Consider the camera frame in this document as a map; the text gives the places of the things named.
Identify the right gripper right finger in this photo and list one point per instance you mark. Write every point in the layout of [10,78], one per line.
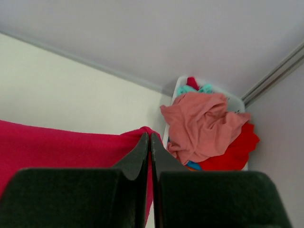
[212,199]

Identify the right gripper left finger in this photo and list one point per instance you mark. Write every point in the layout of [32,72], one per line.
[80,198]

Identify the crimson red t shirt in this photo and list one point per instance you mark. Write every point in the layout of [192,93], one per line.
[28,147]

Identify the bright red t shirt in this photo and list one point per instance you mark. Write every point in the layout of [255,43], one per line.
[237,154]

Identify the white plastic laundry basket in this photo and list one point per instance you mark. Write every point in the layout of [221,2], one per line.
[234,102]

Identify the salmon pink t shirt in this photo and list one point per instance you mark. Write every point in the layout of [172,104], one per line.
[204,126]

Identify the turquoise t shirt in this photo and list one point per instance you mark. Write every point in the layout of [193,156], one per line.
[207,88]

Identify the right corner aluminium post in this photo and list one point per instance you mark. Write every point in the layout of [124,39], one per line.
[280,72]

